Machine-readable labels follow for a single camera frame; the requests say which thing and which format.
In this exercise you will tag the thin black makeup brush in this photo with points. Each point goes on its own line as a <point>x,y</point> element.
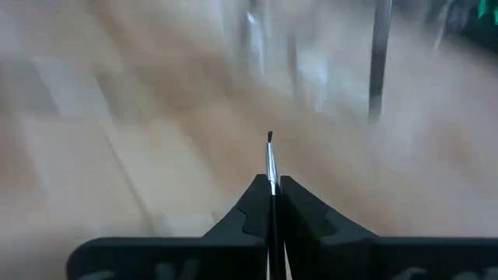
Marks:
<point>379,58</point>
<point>271,171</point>

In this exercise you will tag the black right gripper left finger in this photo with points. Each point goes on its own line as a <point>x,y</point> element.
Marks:
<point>175,258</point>

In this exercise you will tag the clear acrylic brush organizer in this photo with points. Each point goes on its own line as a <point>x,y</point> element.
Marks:
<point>311,70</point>

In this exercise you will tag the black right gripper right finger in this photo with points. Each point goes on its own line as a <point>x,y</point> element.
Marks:
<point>369,258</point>

